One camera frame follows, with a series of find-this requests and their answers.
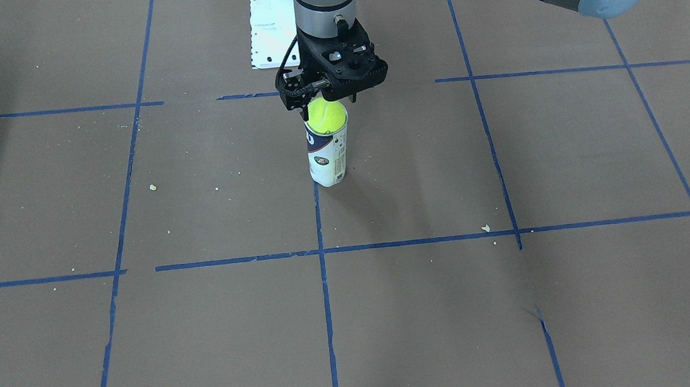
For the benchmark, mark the yellow tennis ball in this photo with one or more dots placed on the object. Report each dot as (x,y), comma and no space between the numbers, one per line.
(326,117)

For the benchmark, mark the tennis ball can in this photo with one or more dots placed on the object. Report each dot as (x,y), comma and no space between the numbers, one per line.
(326,156)

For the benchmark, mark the far camera mount bracket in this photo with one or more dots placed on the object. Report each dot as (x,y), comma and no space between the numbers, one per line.
(352,68)

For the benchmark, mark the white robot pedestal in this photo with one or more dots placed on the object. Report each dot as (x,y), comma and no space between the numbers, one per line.
(272,27)

